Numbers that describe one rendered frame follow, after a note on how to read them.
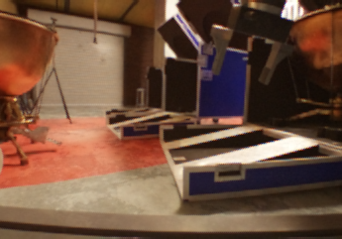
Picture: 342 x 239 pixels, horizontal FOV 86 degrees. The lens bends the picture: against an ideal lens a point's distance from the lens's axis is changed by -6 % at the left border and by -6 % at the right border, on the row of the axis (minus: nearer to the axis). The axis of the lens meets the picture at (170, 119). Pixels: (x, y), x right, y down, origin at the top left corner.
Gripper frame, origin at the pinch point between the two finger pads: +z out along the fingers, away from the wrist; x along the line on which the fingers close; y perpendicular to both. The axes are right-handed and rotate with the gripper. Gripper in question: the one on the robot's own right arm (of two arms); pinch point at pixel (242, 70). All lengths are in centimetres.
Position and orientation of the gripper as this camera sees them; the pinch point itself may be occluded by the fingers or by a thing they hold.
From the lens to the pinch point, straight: 51.4
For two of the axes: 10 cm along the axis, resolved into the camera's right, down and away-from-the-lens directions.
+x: 9.8, 1.2, 1.8
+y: 1.0, 5.1, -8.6
